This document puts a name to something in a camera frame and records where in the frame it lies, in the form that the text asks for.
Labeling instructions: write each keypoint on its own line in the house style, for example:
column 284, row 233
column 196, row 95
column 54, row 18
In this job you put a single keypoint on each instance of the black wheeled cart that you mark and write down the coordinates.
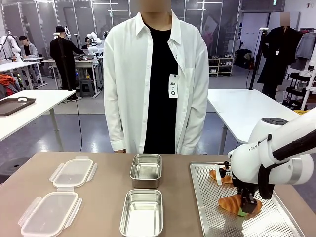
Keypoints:
column 295, row 91

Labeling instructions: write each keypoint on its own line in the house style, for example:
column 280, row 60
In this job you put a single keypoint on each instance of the perforated metal baking tray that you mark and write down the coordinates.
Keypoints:
column 217, row 219

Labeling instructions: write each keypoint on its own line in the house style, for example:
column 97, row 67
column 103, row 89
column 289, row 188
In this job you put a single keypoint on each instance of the black camera post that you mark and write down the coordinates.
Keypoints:
column 254, row 64

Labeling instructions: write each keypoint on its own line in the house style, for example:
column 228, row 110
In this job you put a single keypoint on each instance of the white hanging name tag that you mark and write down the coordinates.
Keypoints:
column 173, row 85

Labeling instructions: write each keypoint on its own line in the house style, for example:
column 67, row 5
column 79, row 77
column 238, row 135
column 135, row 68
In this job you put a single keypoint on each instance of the white table with brown tray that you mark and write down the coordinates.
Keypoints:
column 37, row 108

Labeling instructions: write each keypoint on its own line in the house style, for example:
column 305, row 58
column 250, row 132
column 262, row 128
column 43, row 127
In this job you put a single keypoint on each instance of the seated person behind robot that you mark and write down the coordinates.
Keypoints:
column 87, row 43

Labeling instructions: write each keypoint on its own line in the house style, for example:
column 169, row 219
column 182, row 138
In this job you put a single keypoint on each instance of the seated person in grey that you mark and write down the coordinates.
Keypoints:
column 28, row 50

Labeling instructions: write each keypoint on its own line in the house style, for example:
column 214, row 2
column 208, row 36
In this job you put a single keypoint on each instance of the clear plastic clip lid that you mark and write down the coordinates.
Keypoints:
column 72, row 172
column 49, row 213

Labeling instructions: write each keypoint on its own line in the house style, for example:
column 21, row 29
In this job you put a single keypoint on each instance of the white rounded empty table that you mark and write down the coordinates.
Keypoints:
column 242, row 111

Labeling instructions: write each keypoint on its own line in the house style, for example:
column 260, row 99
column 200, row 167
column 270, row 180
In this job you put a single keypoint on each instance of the person in black with cap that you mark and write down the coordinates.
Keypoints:
column 65, row 56

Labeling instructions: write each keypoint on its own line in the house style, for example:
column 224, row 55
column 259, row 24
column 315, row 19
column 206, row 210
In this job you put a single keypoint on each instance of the white background workbench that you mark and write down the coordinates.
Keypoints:
column 85, row 64

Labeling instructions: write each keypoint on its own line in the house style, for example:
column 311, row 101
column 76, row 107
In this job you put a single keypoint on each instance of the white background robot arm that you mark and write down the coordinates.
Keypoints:
column 94, row 42
column 13, row 45

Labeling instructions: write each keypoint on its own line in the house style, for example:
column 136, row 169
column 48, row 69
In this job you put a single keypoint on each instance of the grey hanging jacket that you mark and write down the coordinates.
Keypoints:
column 306, row 48

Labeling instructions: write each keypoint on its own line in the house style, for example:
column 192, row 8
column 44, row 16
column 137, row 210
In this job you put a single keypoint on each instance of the yellow object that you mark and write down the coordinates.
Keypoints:
column 301, row 112

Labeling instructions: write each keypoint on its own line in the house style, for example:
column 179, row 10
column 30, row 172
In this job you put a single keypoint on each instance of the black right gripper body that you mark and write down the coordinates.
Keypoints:
column 240, row 186

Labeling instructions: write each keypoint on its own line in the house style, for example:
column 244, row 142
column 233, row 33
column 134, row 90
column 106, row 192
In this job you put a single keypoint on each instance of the person's right forearm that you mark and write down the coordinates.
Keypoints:
column 116, row 128

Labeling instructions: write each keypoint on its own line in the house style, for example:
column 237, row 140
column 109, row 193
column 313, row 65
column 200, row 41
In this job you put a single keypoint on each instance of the person in white shirt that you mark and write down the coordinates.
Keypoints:
column 128, row 74

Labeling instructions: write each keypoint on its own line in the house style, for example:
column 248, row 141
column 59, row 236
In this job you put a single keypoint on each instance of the grey plastic step stool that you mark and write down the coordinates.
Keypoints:
column 87, row 88

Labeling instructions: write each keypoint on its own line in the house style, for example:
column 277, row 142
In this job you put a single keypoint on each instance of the stainless steel rectangular container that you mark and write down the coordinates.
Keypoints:
column 146, row 170
column 142, row 213

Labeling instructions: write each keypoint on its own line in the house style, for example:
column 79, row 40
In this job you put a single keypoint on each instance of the white shoe rack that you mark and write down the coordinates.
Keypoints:
column 221, row 66

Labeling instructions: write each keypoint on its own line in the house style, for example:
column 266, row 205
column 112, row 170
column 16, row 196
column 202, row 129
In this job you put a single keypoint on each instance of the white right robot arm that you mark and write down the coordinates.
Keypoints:
column 249, row 165

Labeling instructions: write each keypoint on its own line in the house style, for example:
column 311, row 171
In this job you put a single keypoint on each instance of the white background desk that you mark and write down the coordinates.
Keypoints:
column 17, row 66

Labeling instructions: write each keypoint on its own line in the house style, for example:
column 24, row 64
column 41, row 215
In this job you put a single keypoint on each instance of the orange cloth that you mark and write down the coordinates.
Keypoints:
column 6, row 79

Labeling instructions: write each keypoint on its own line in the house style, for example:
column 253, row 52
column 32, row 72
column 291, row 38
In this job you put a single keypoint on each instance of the golden croissant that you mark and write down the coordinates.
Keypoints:
column 229, row 203
column 225, row 178

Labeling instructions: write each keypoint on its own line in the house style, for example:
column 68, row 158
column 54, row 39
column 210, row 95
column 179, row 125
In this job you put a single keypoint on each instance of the black tripod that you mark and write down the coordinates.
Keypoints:
column 60, row 49

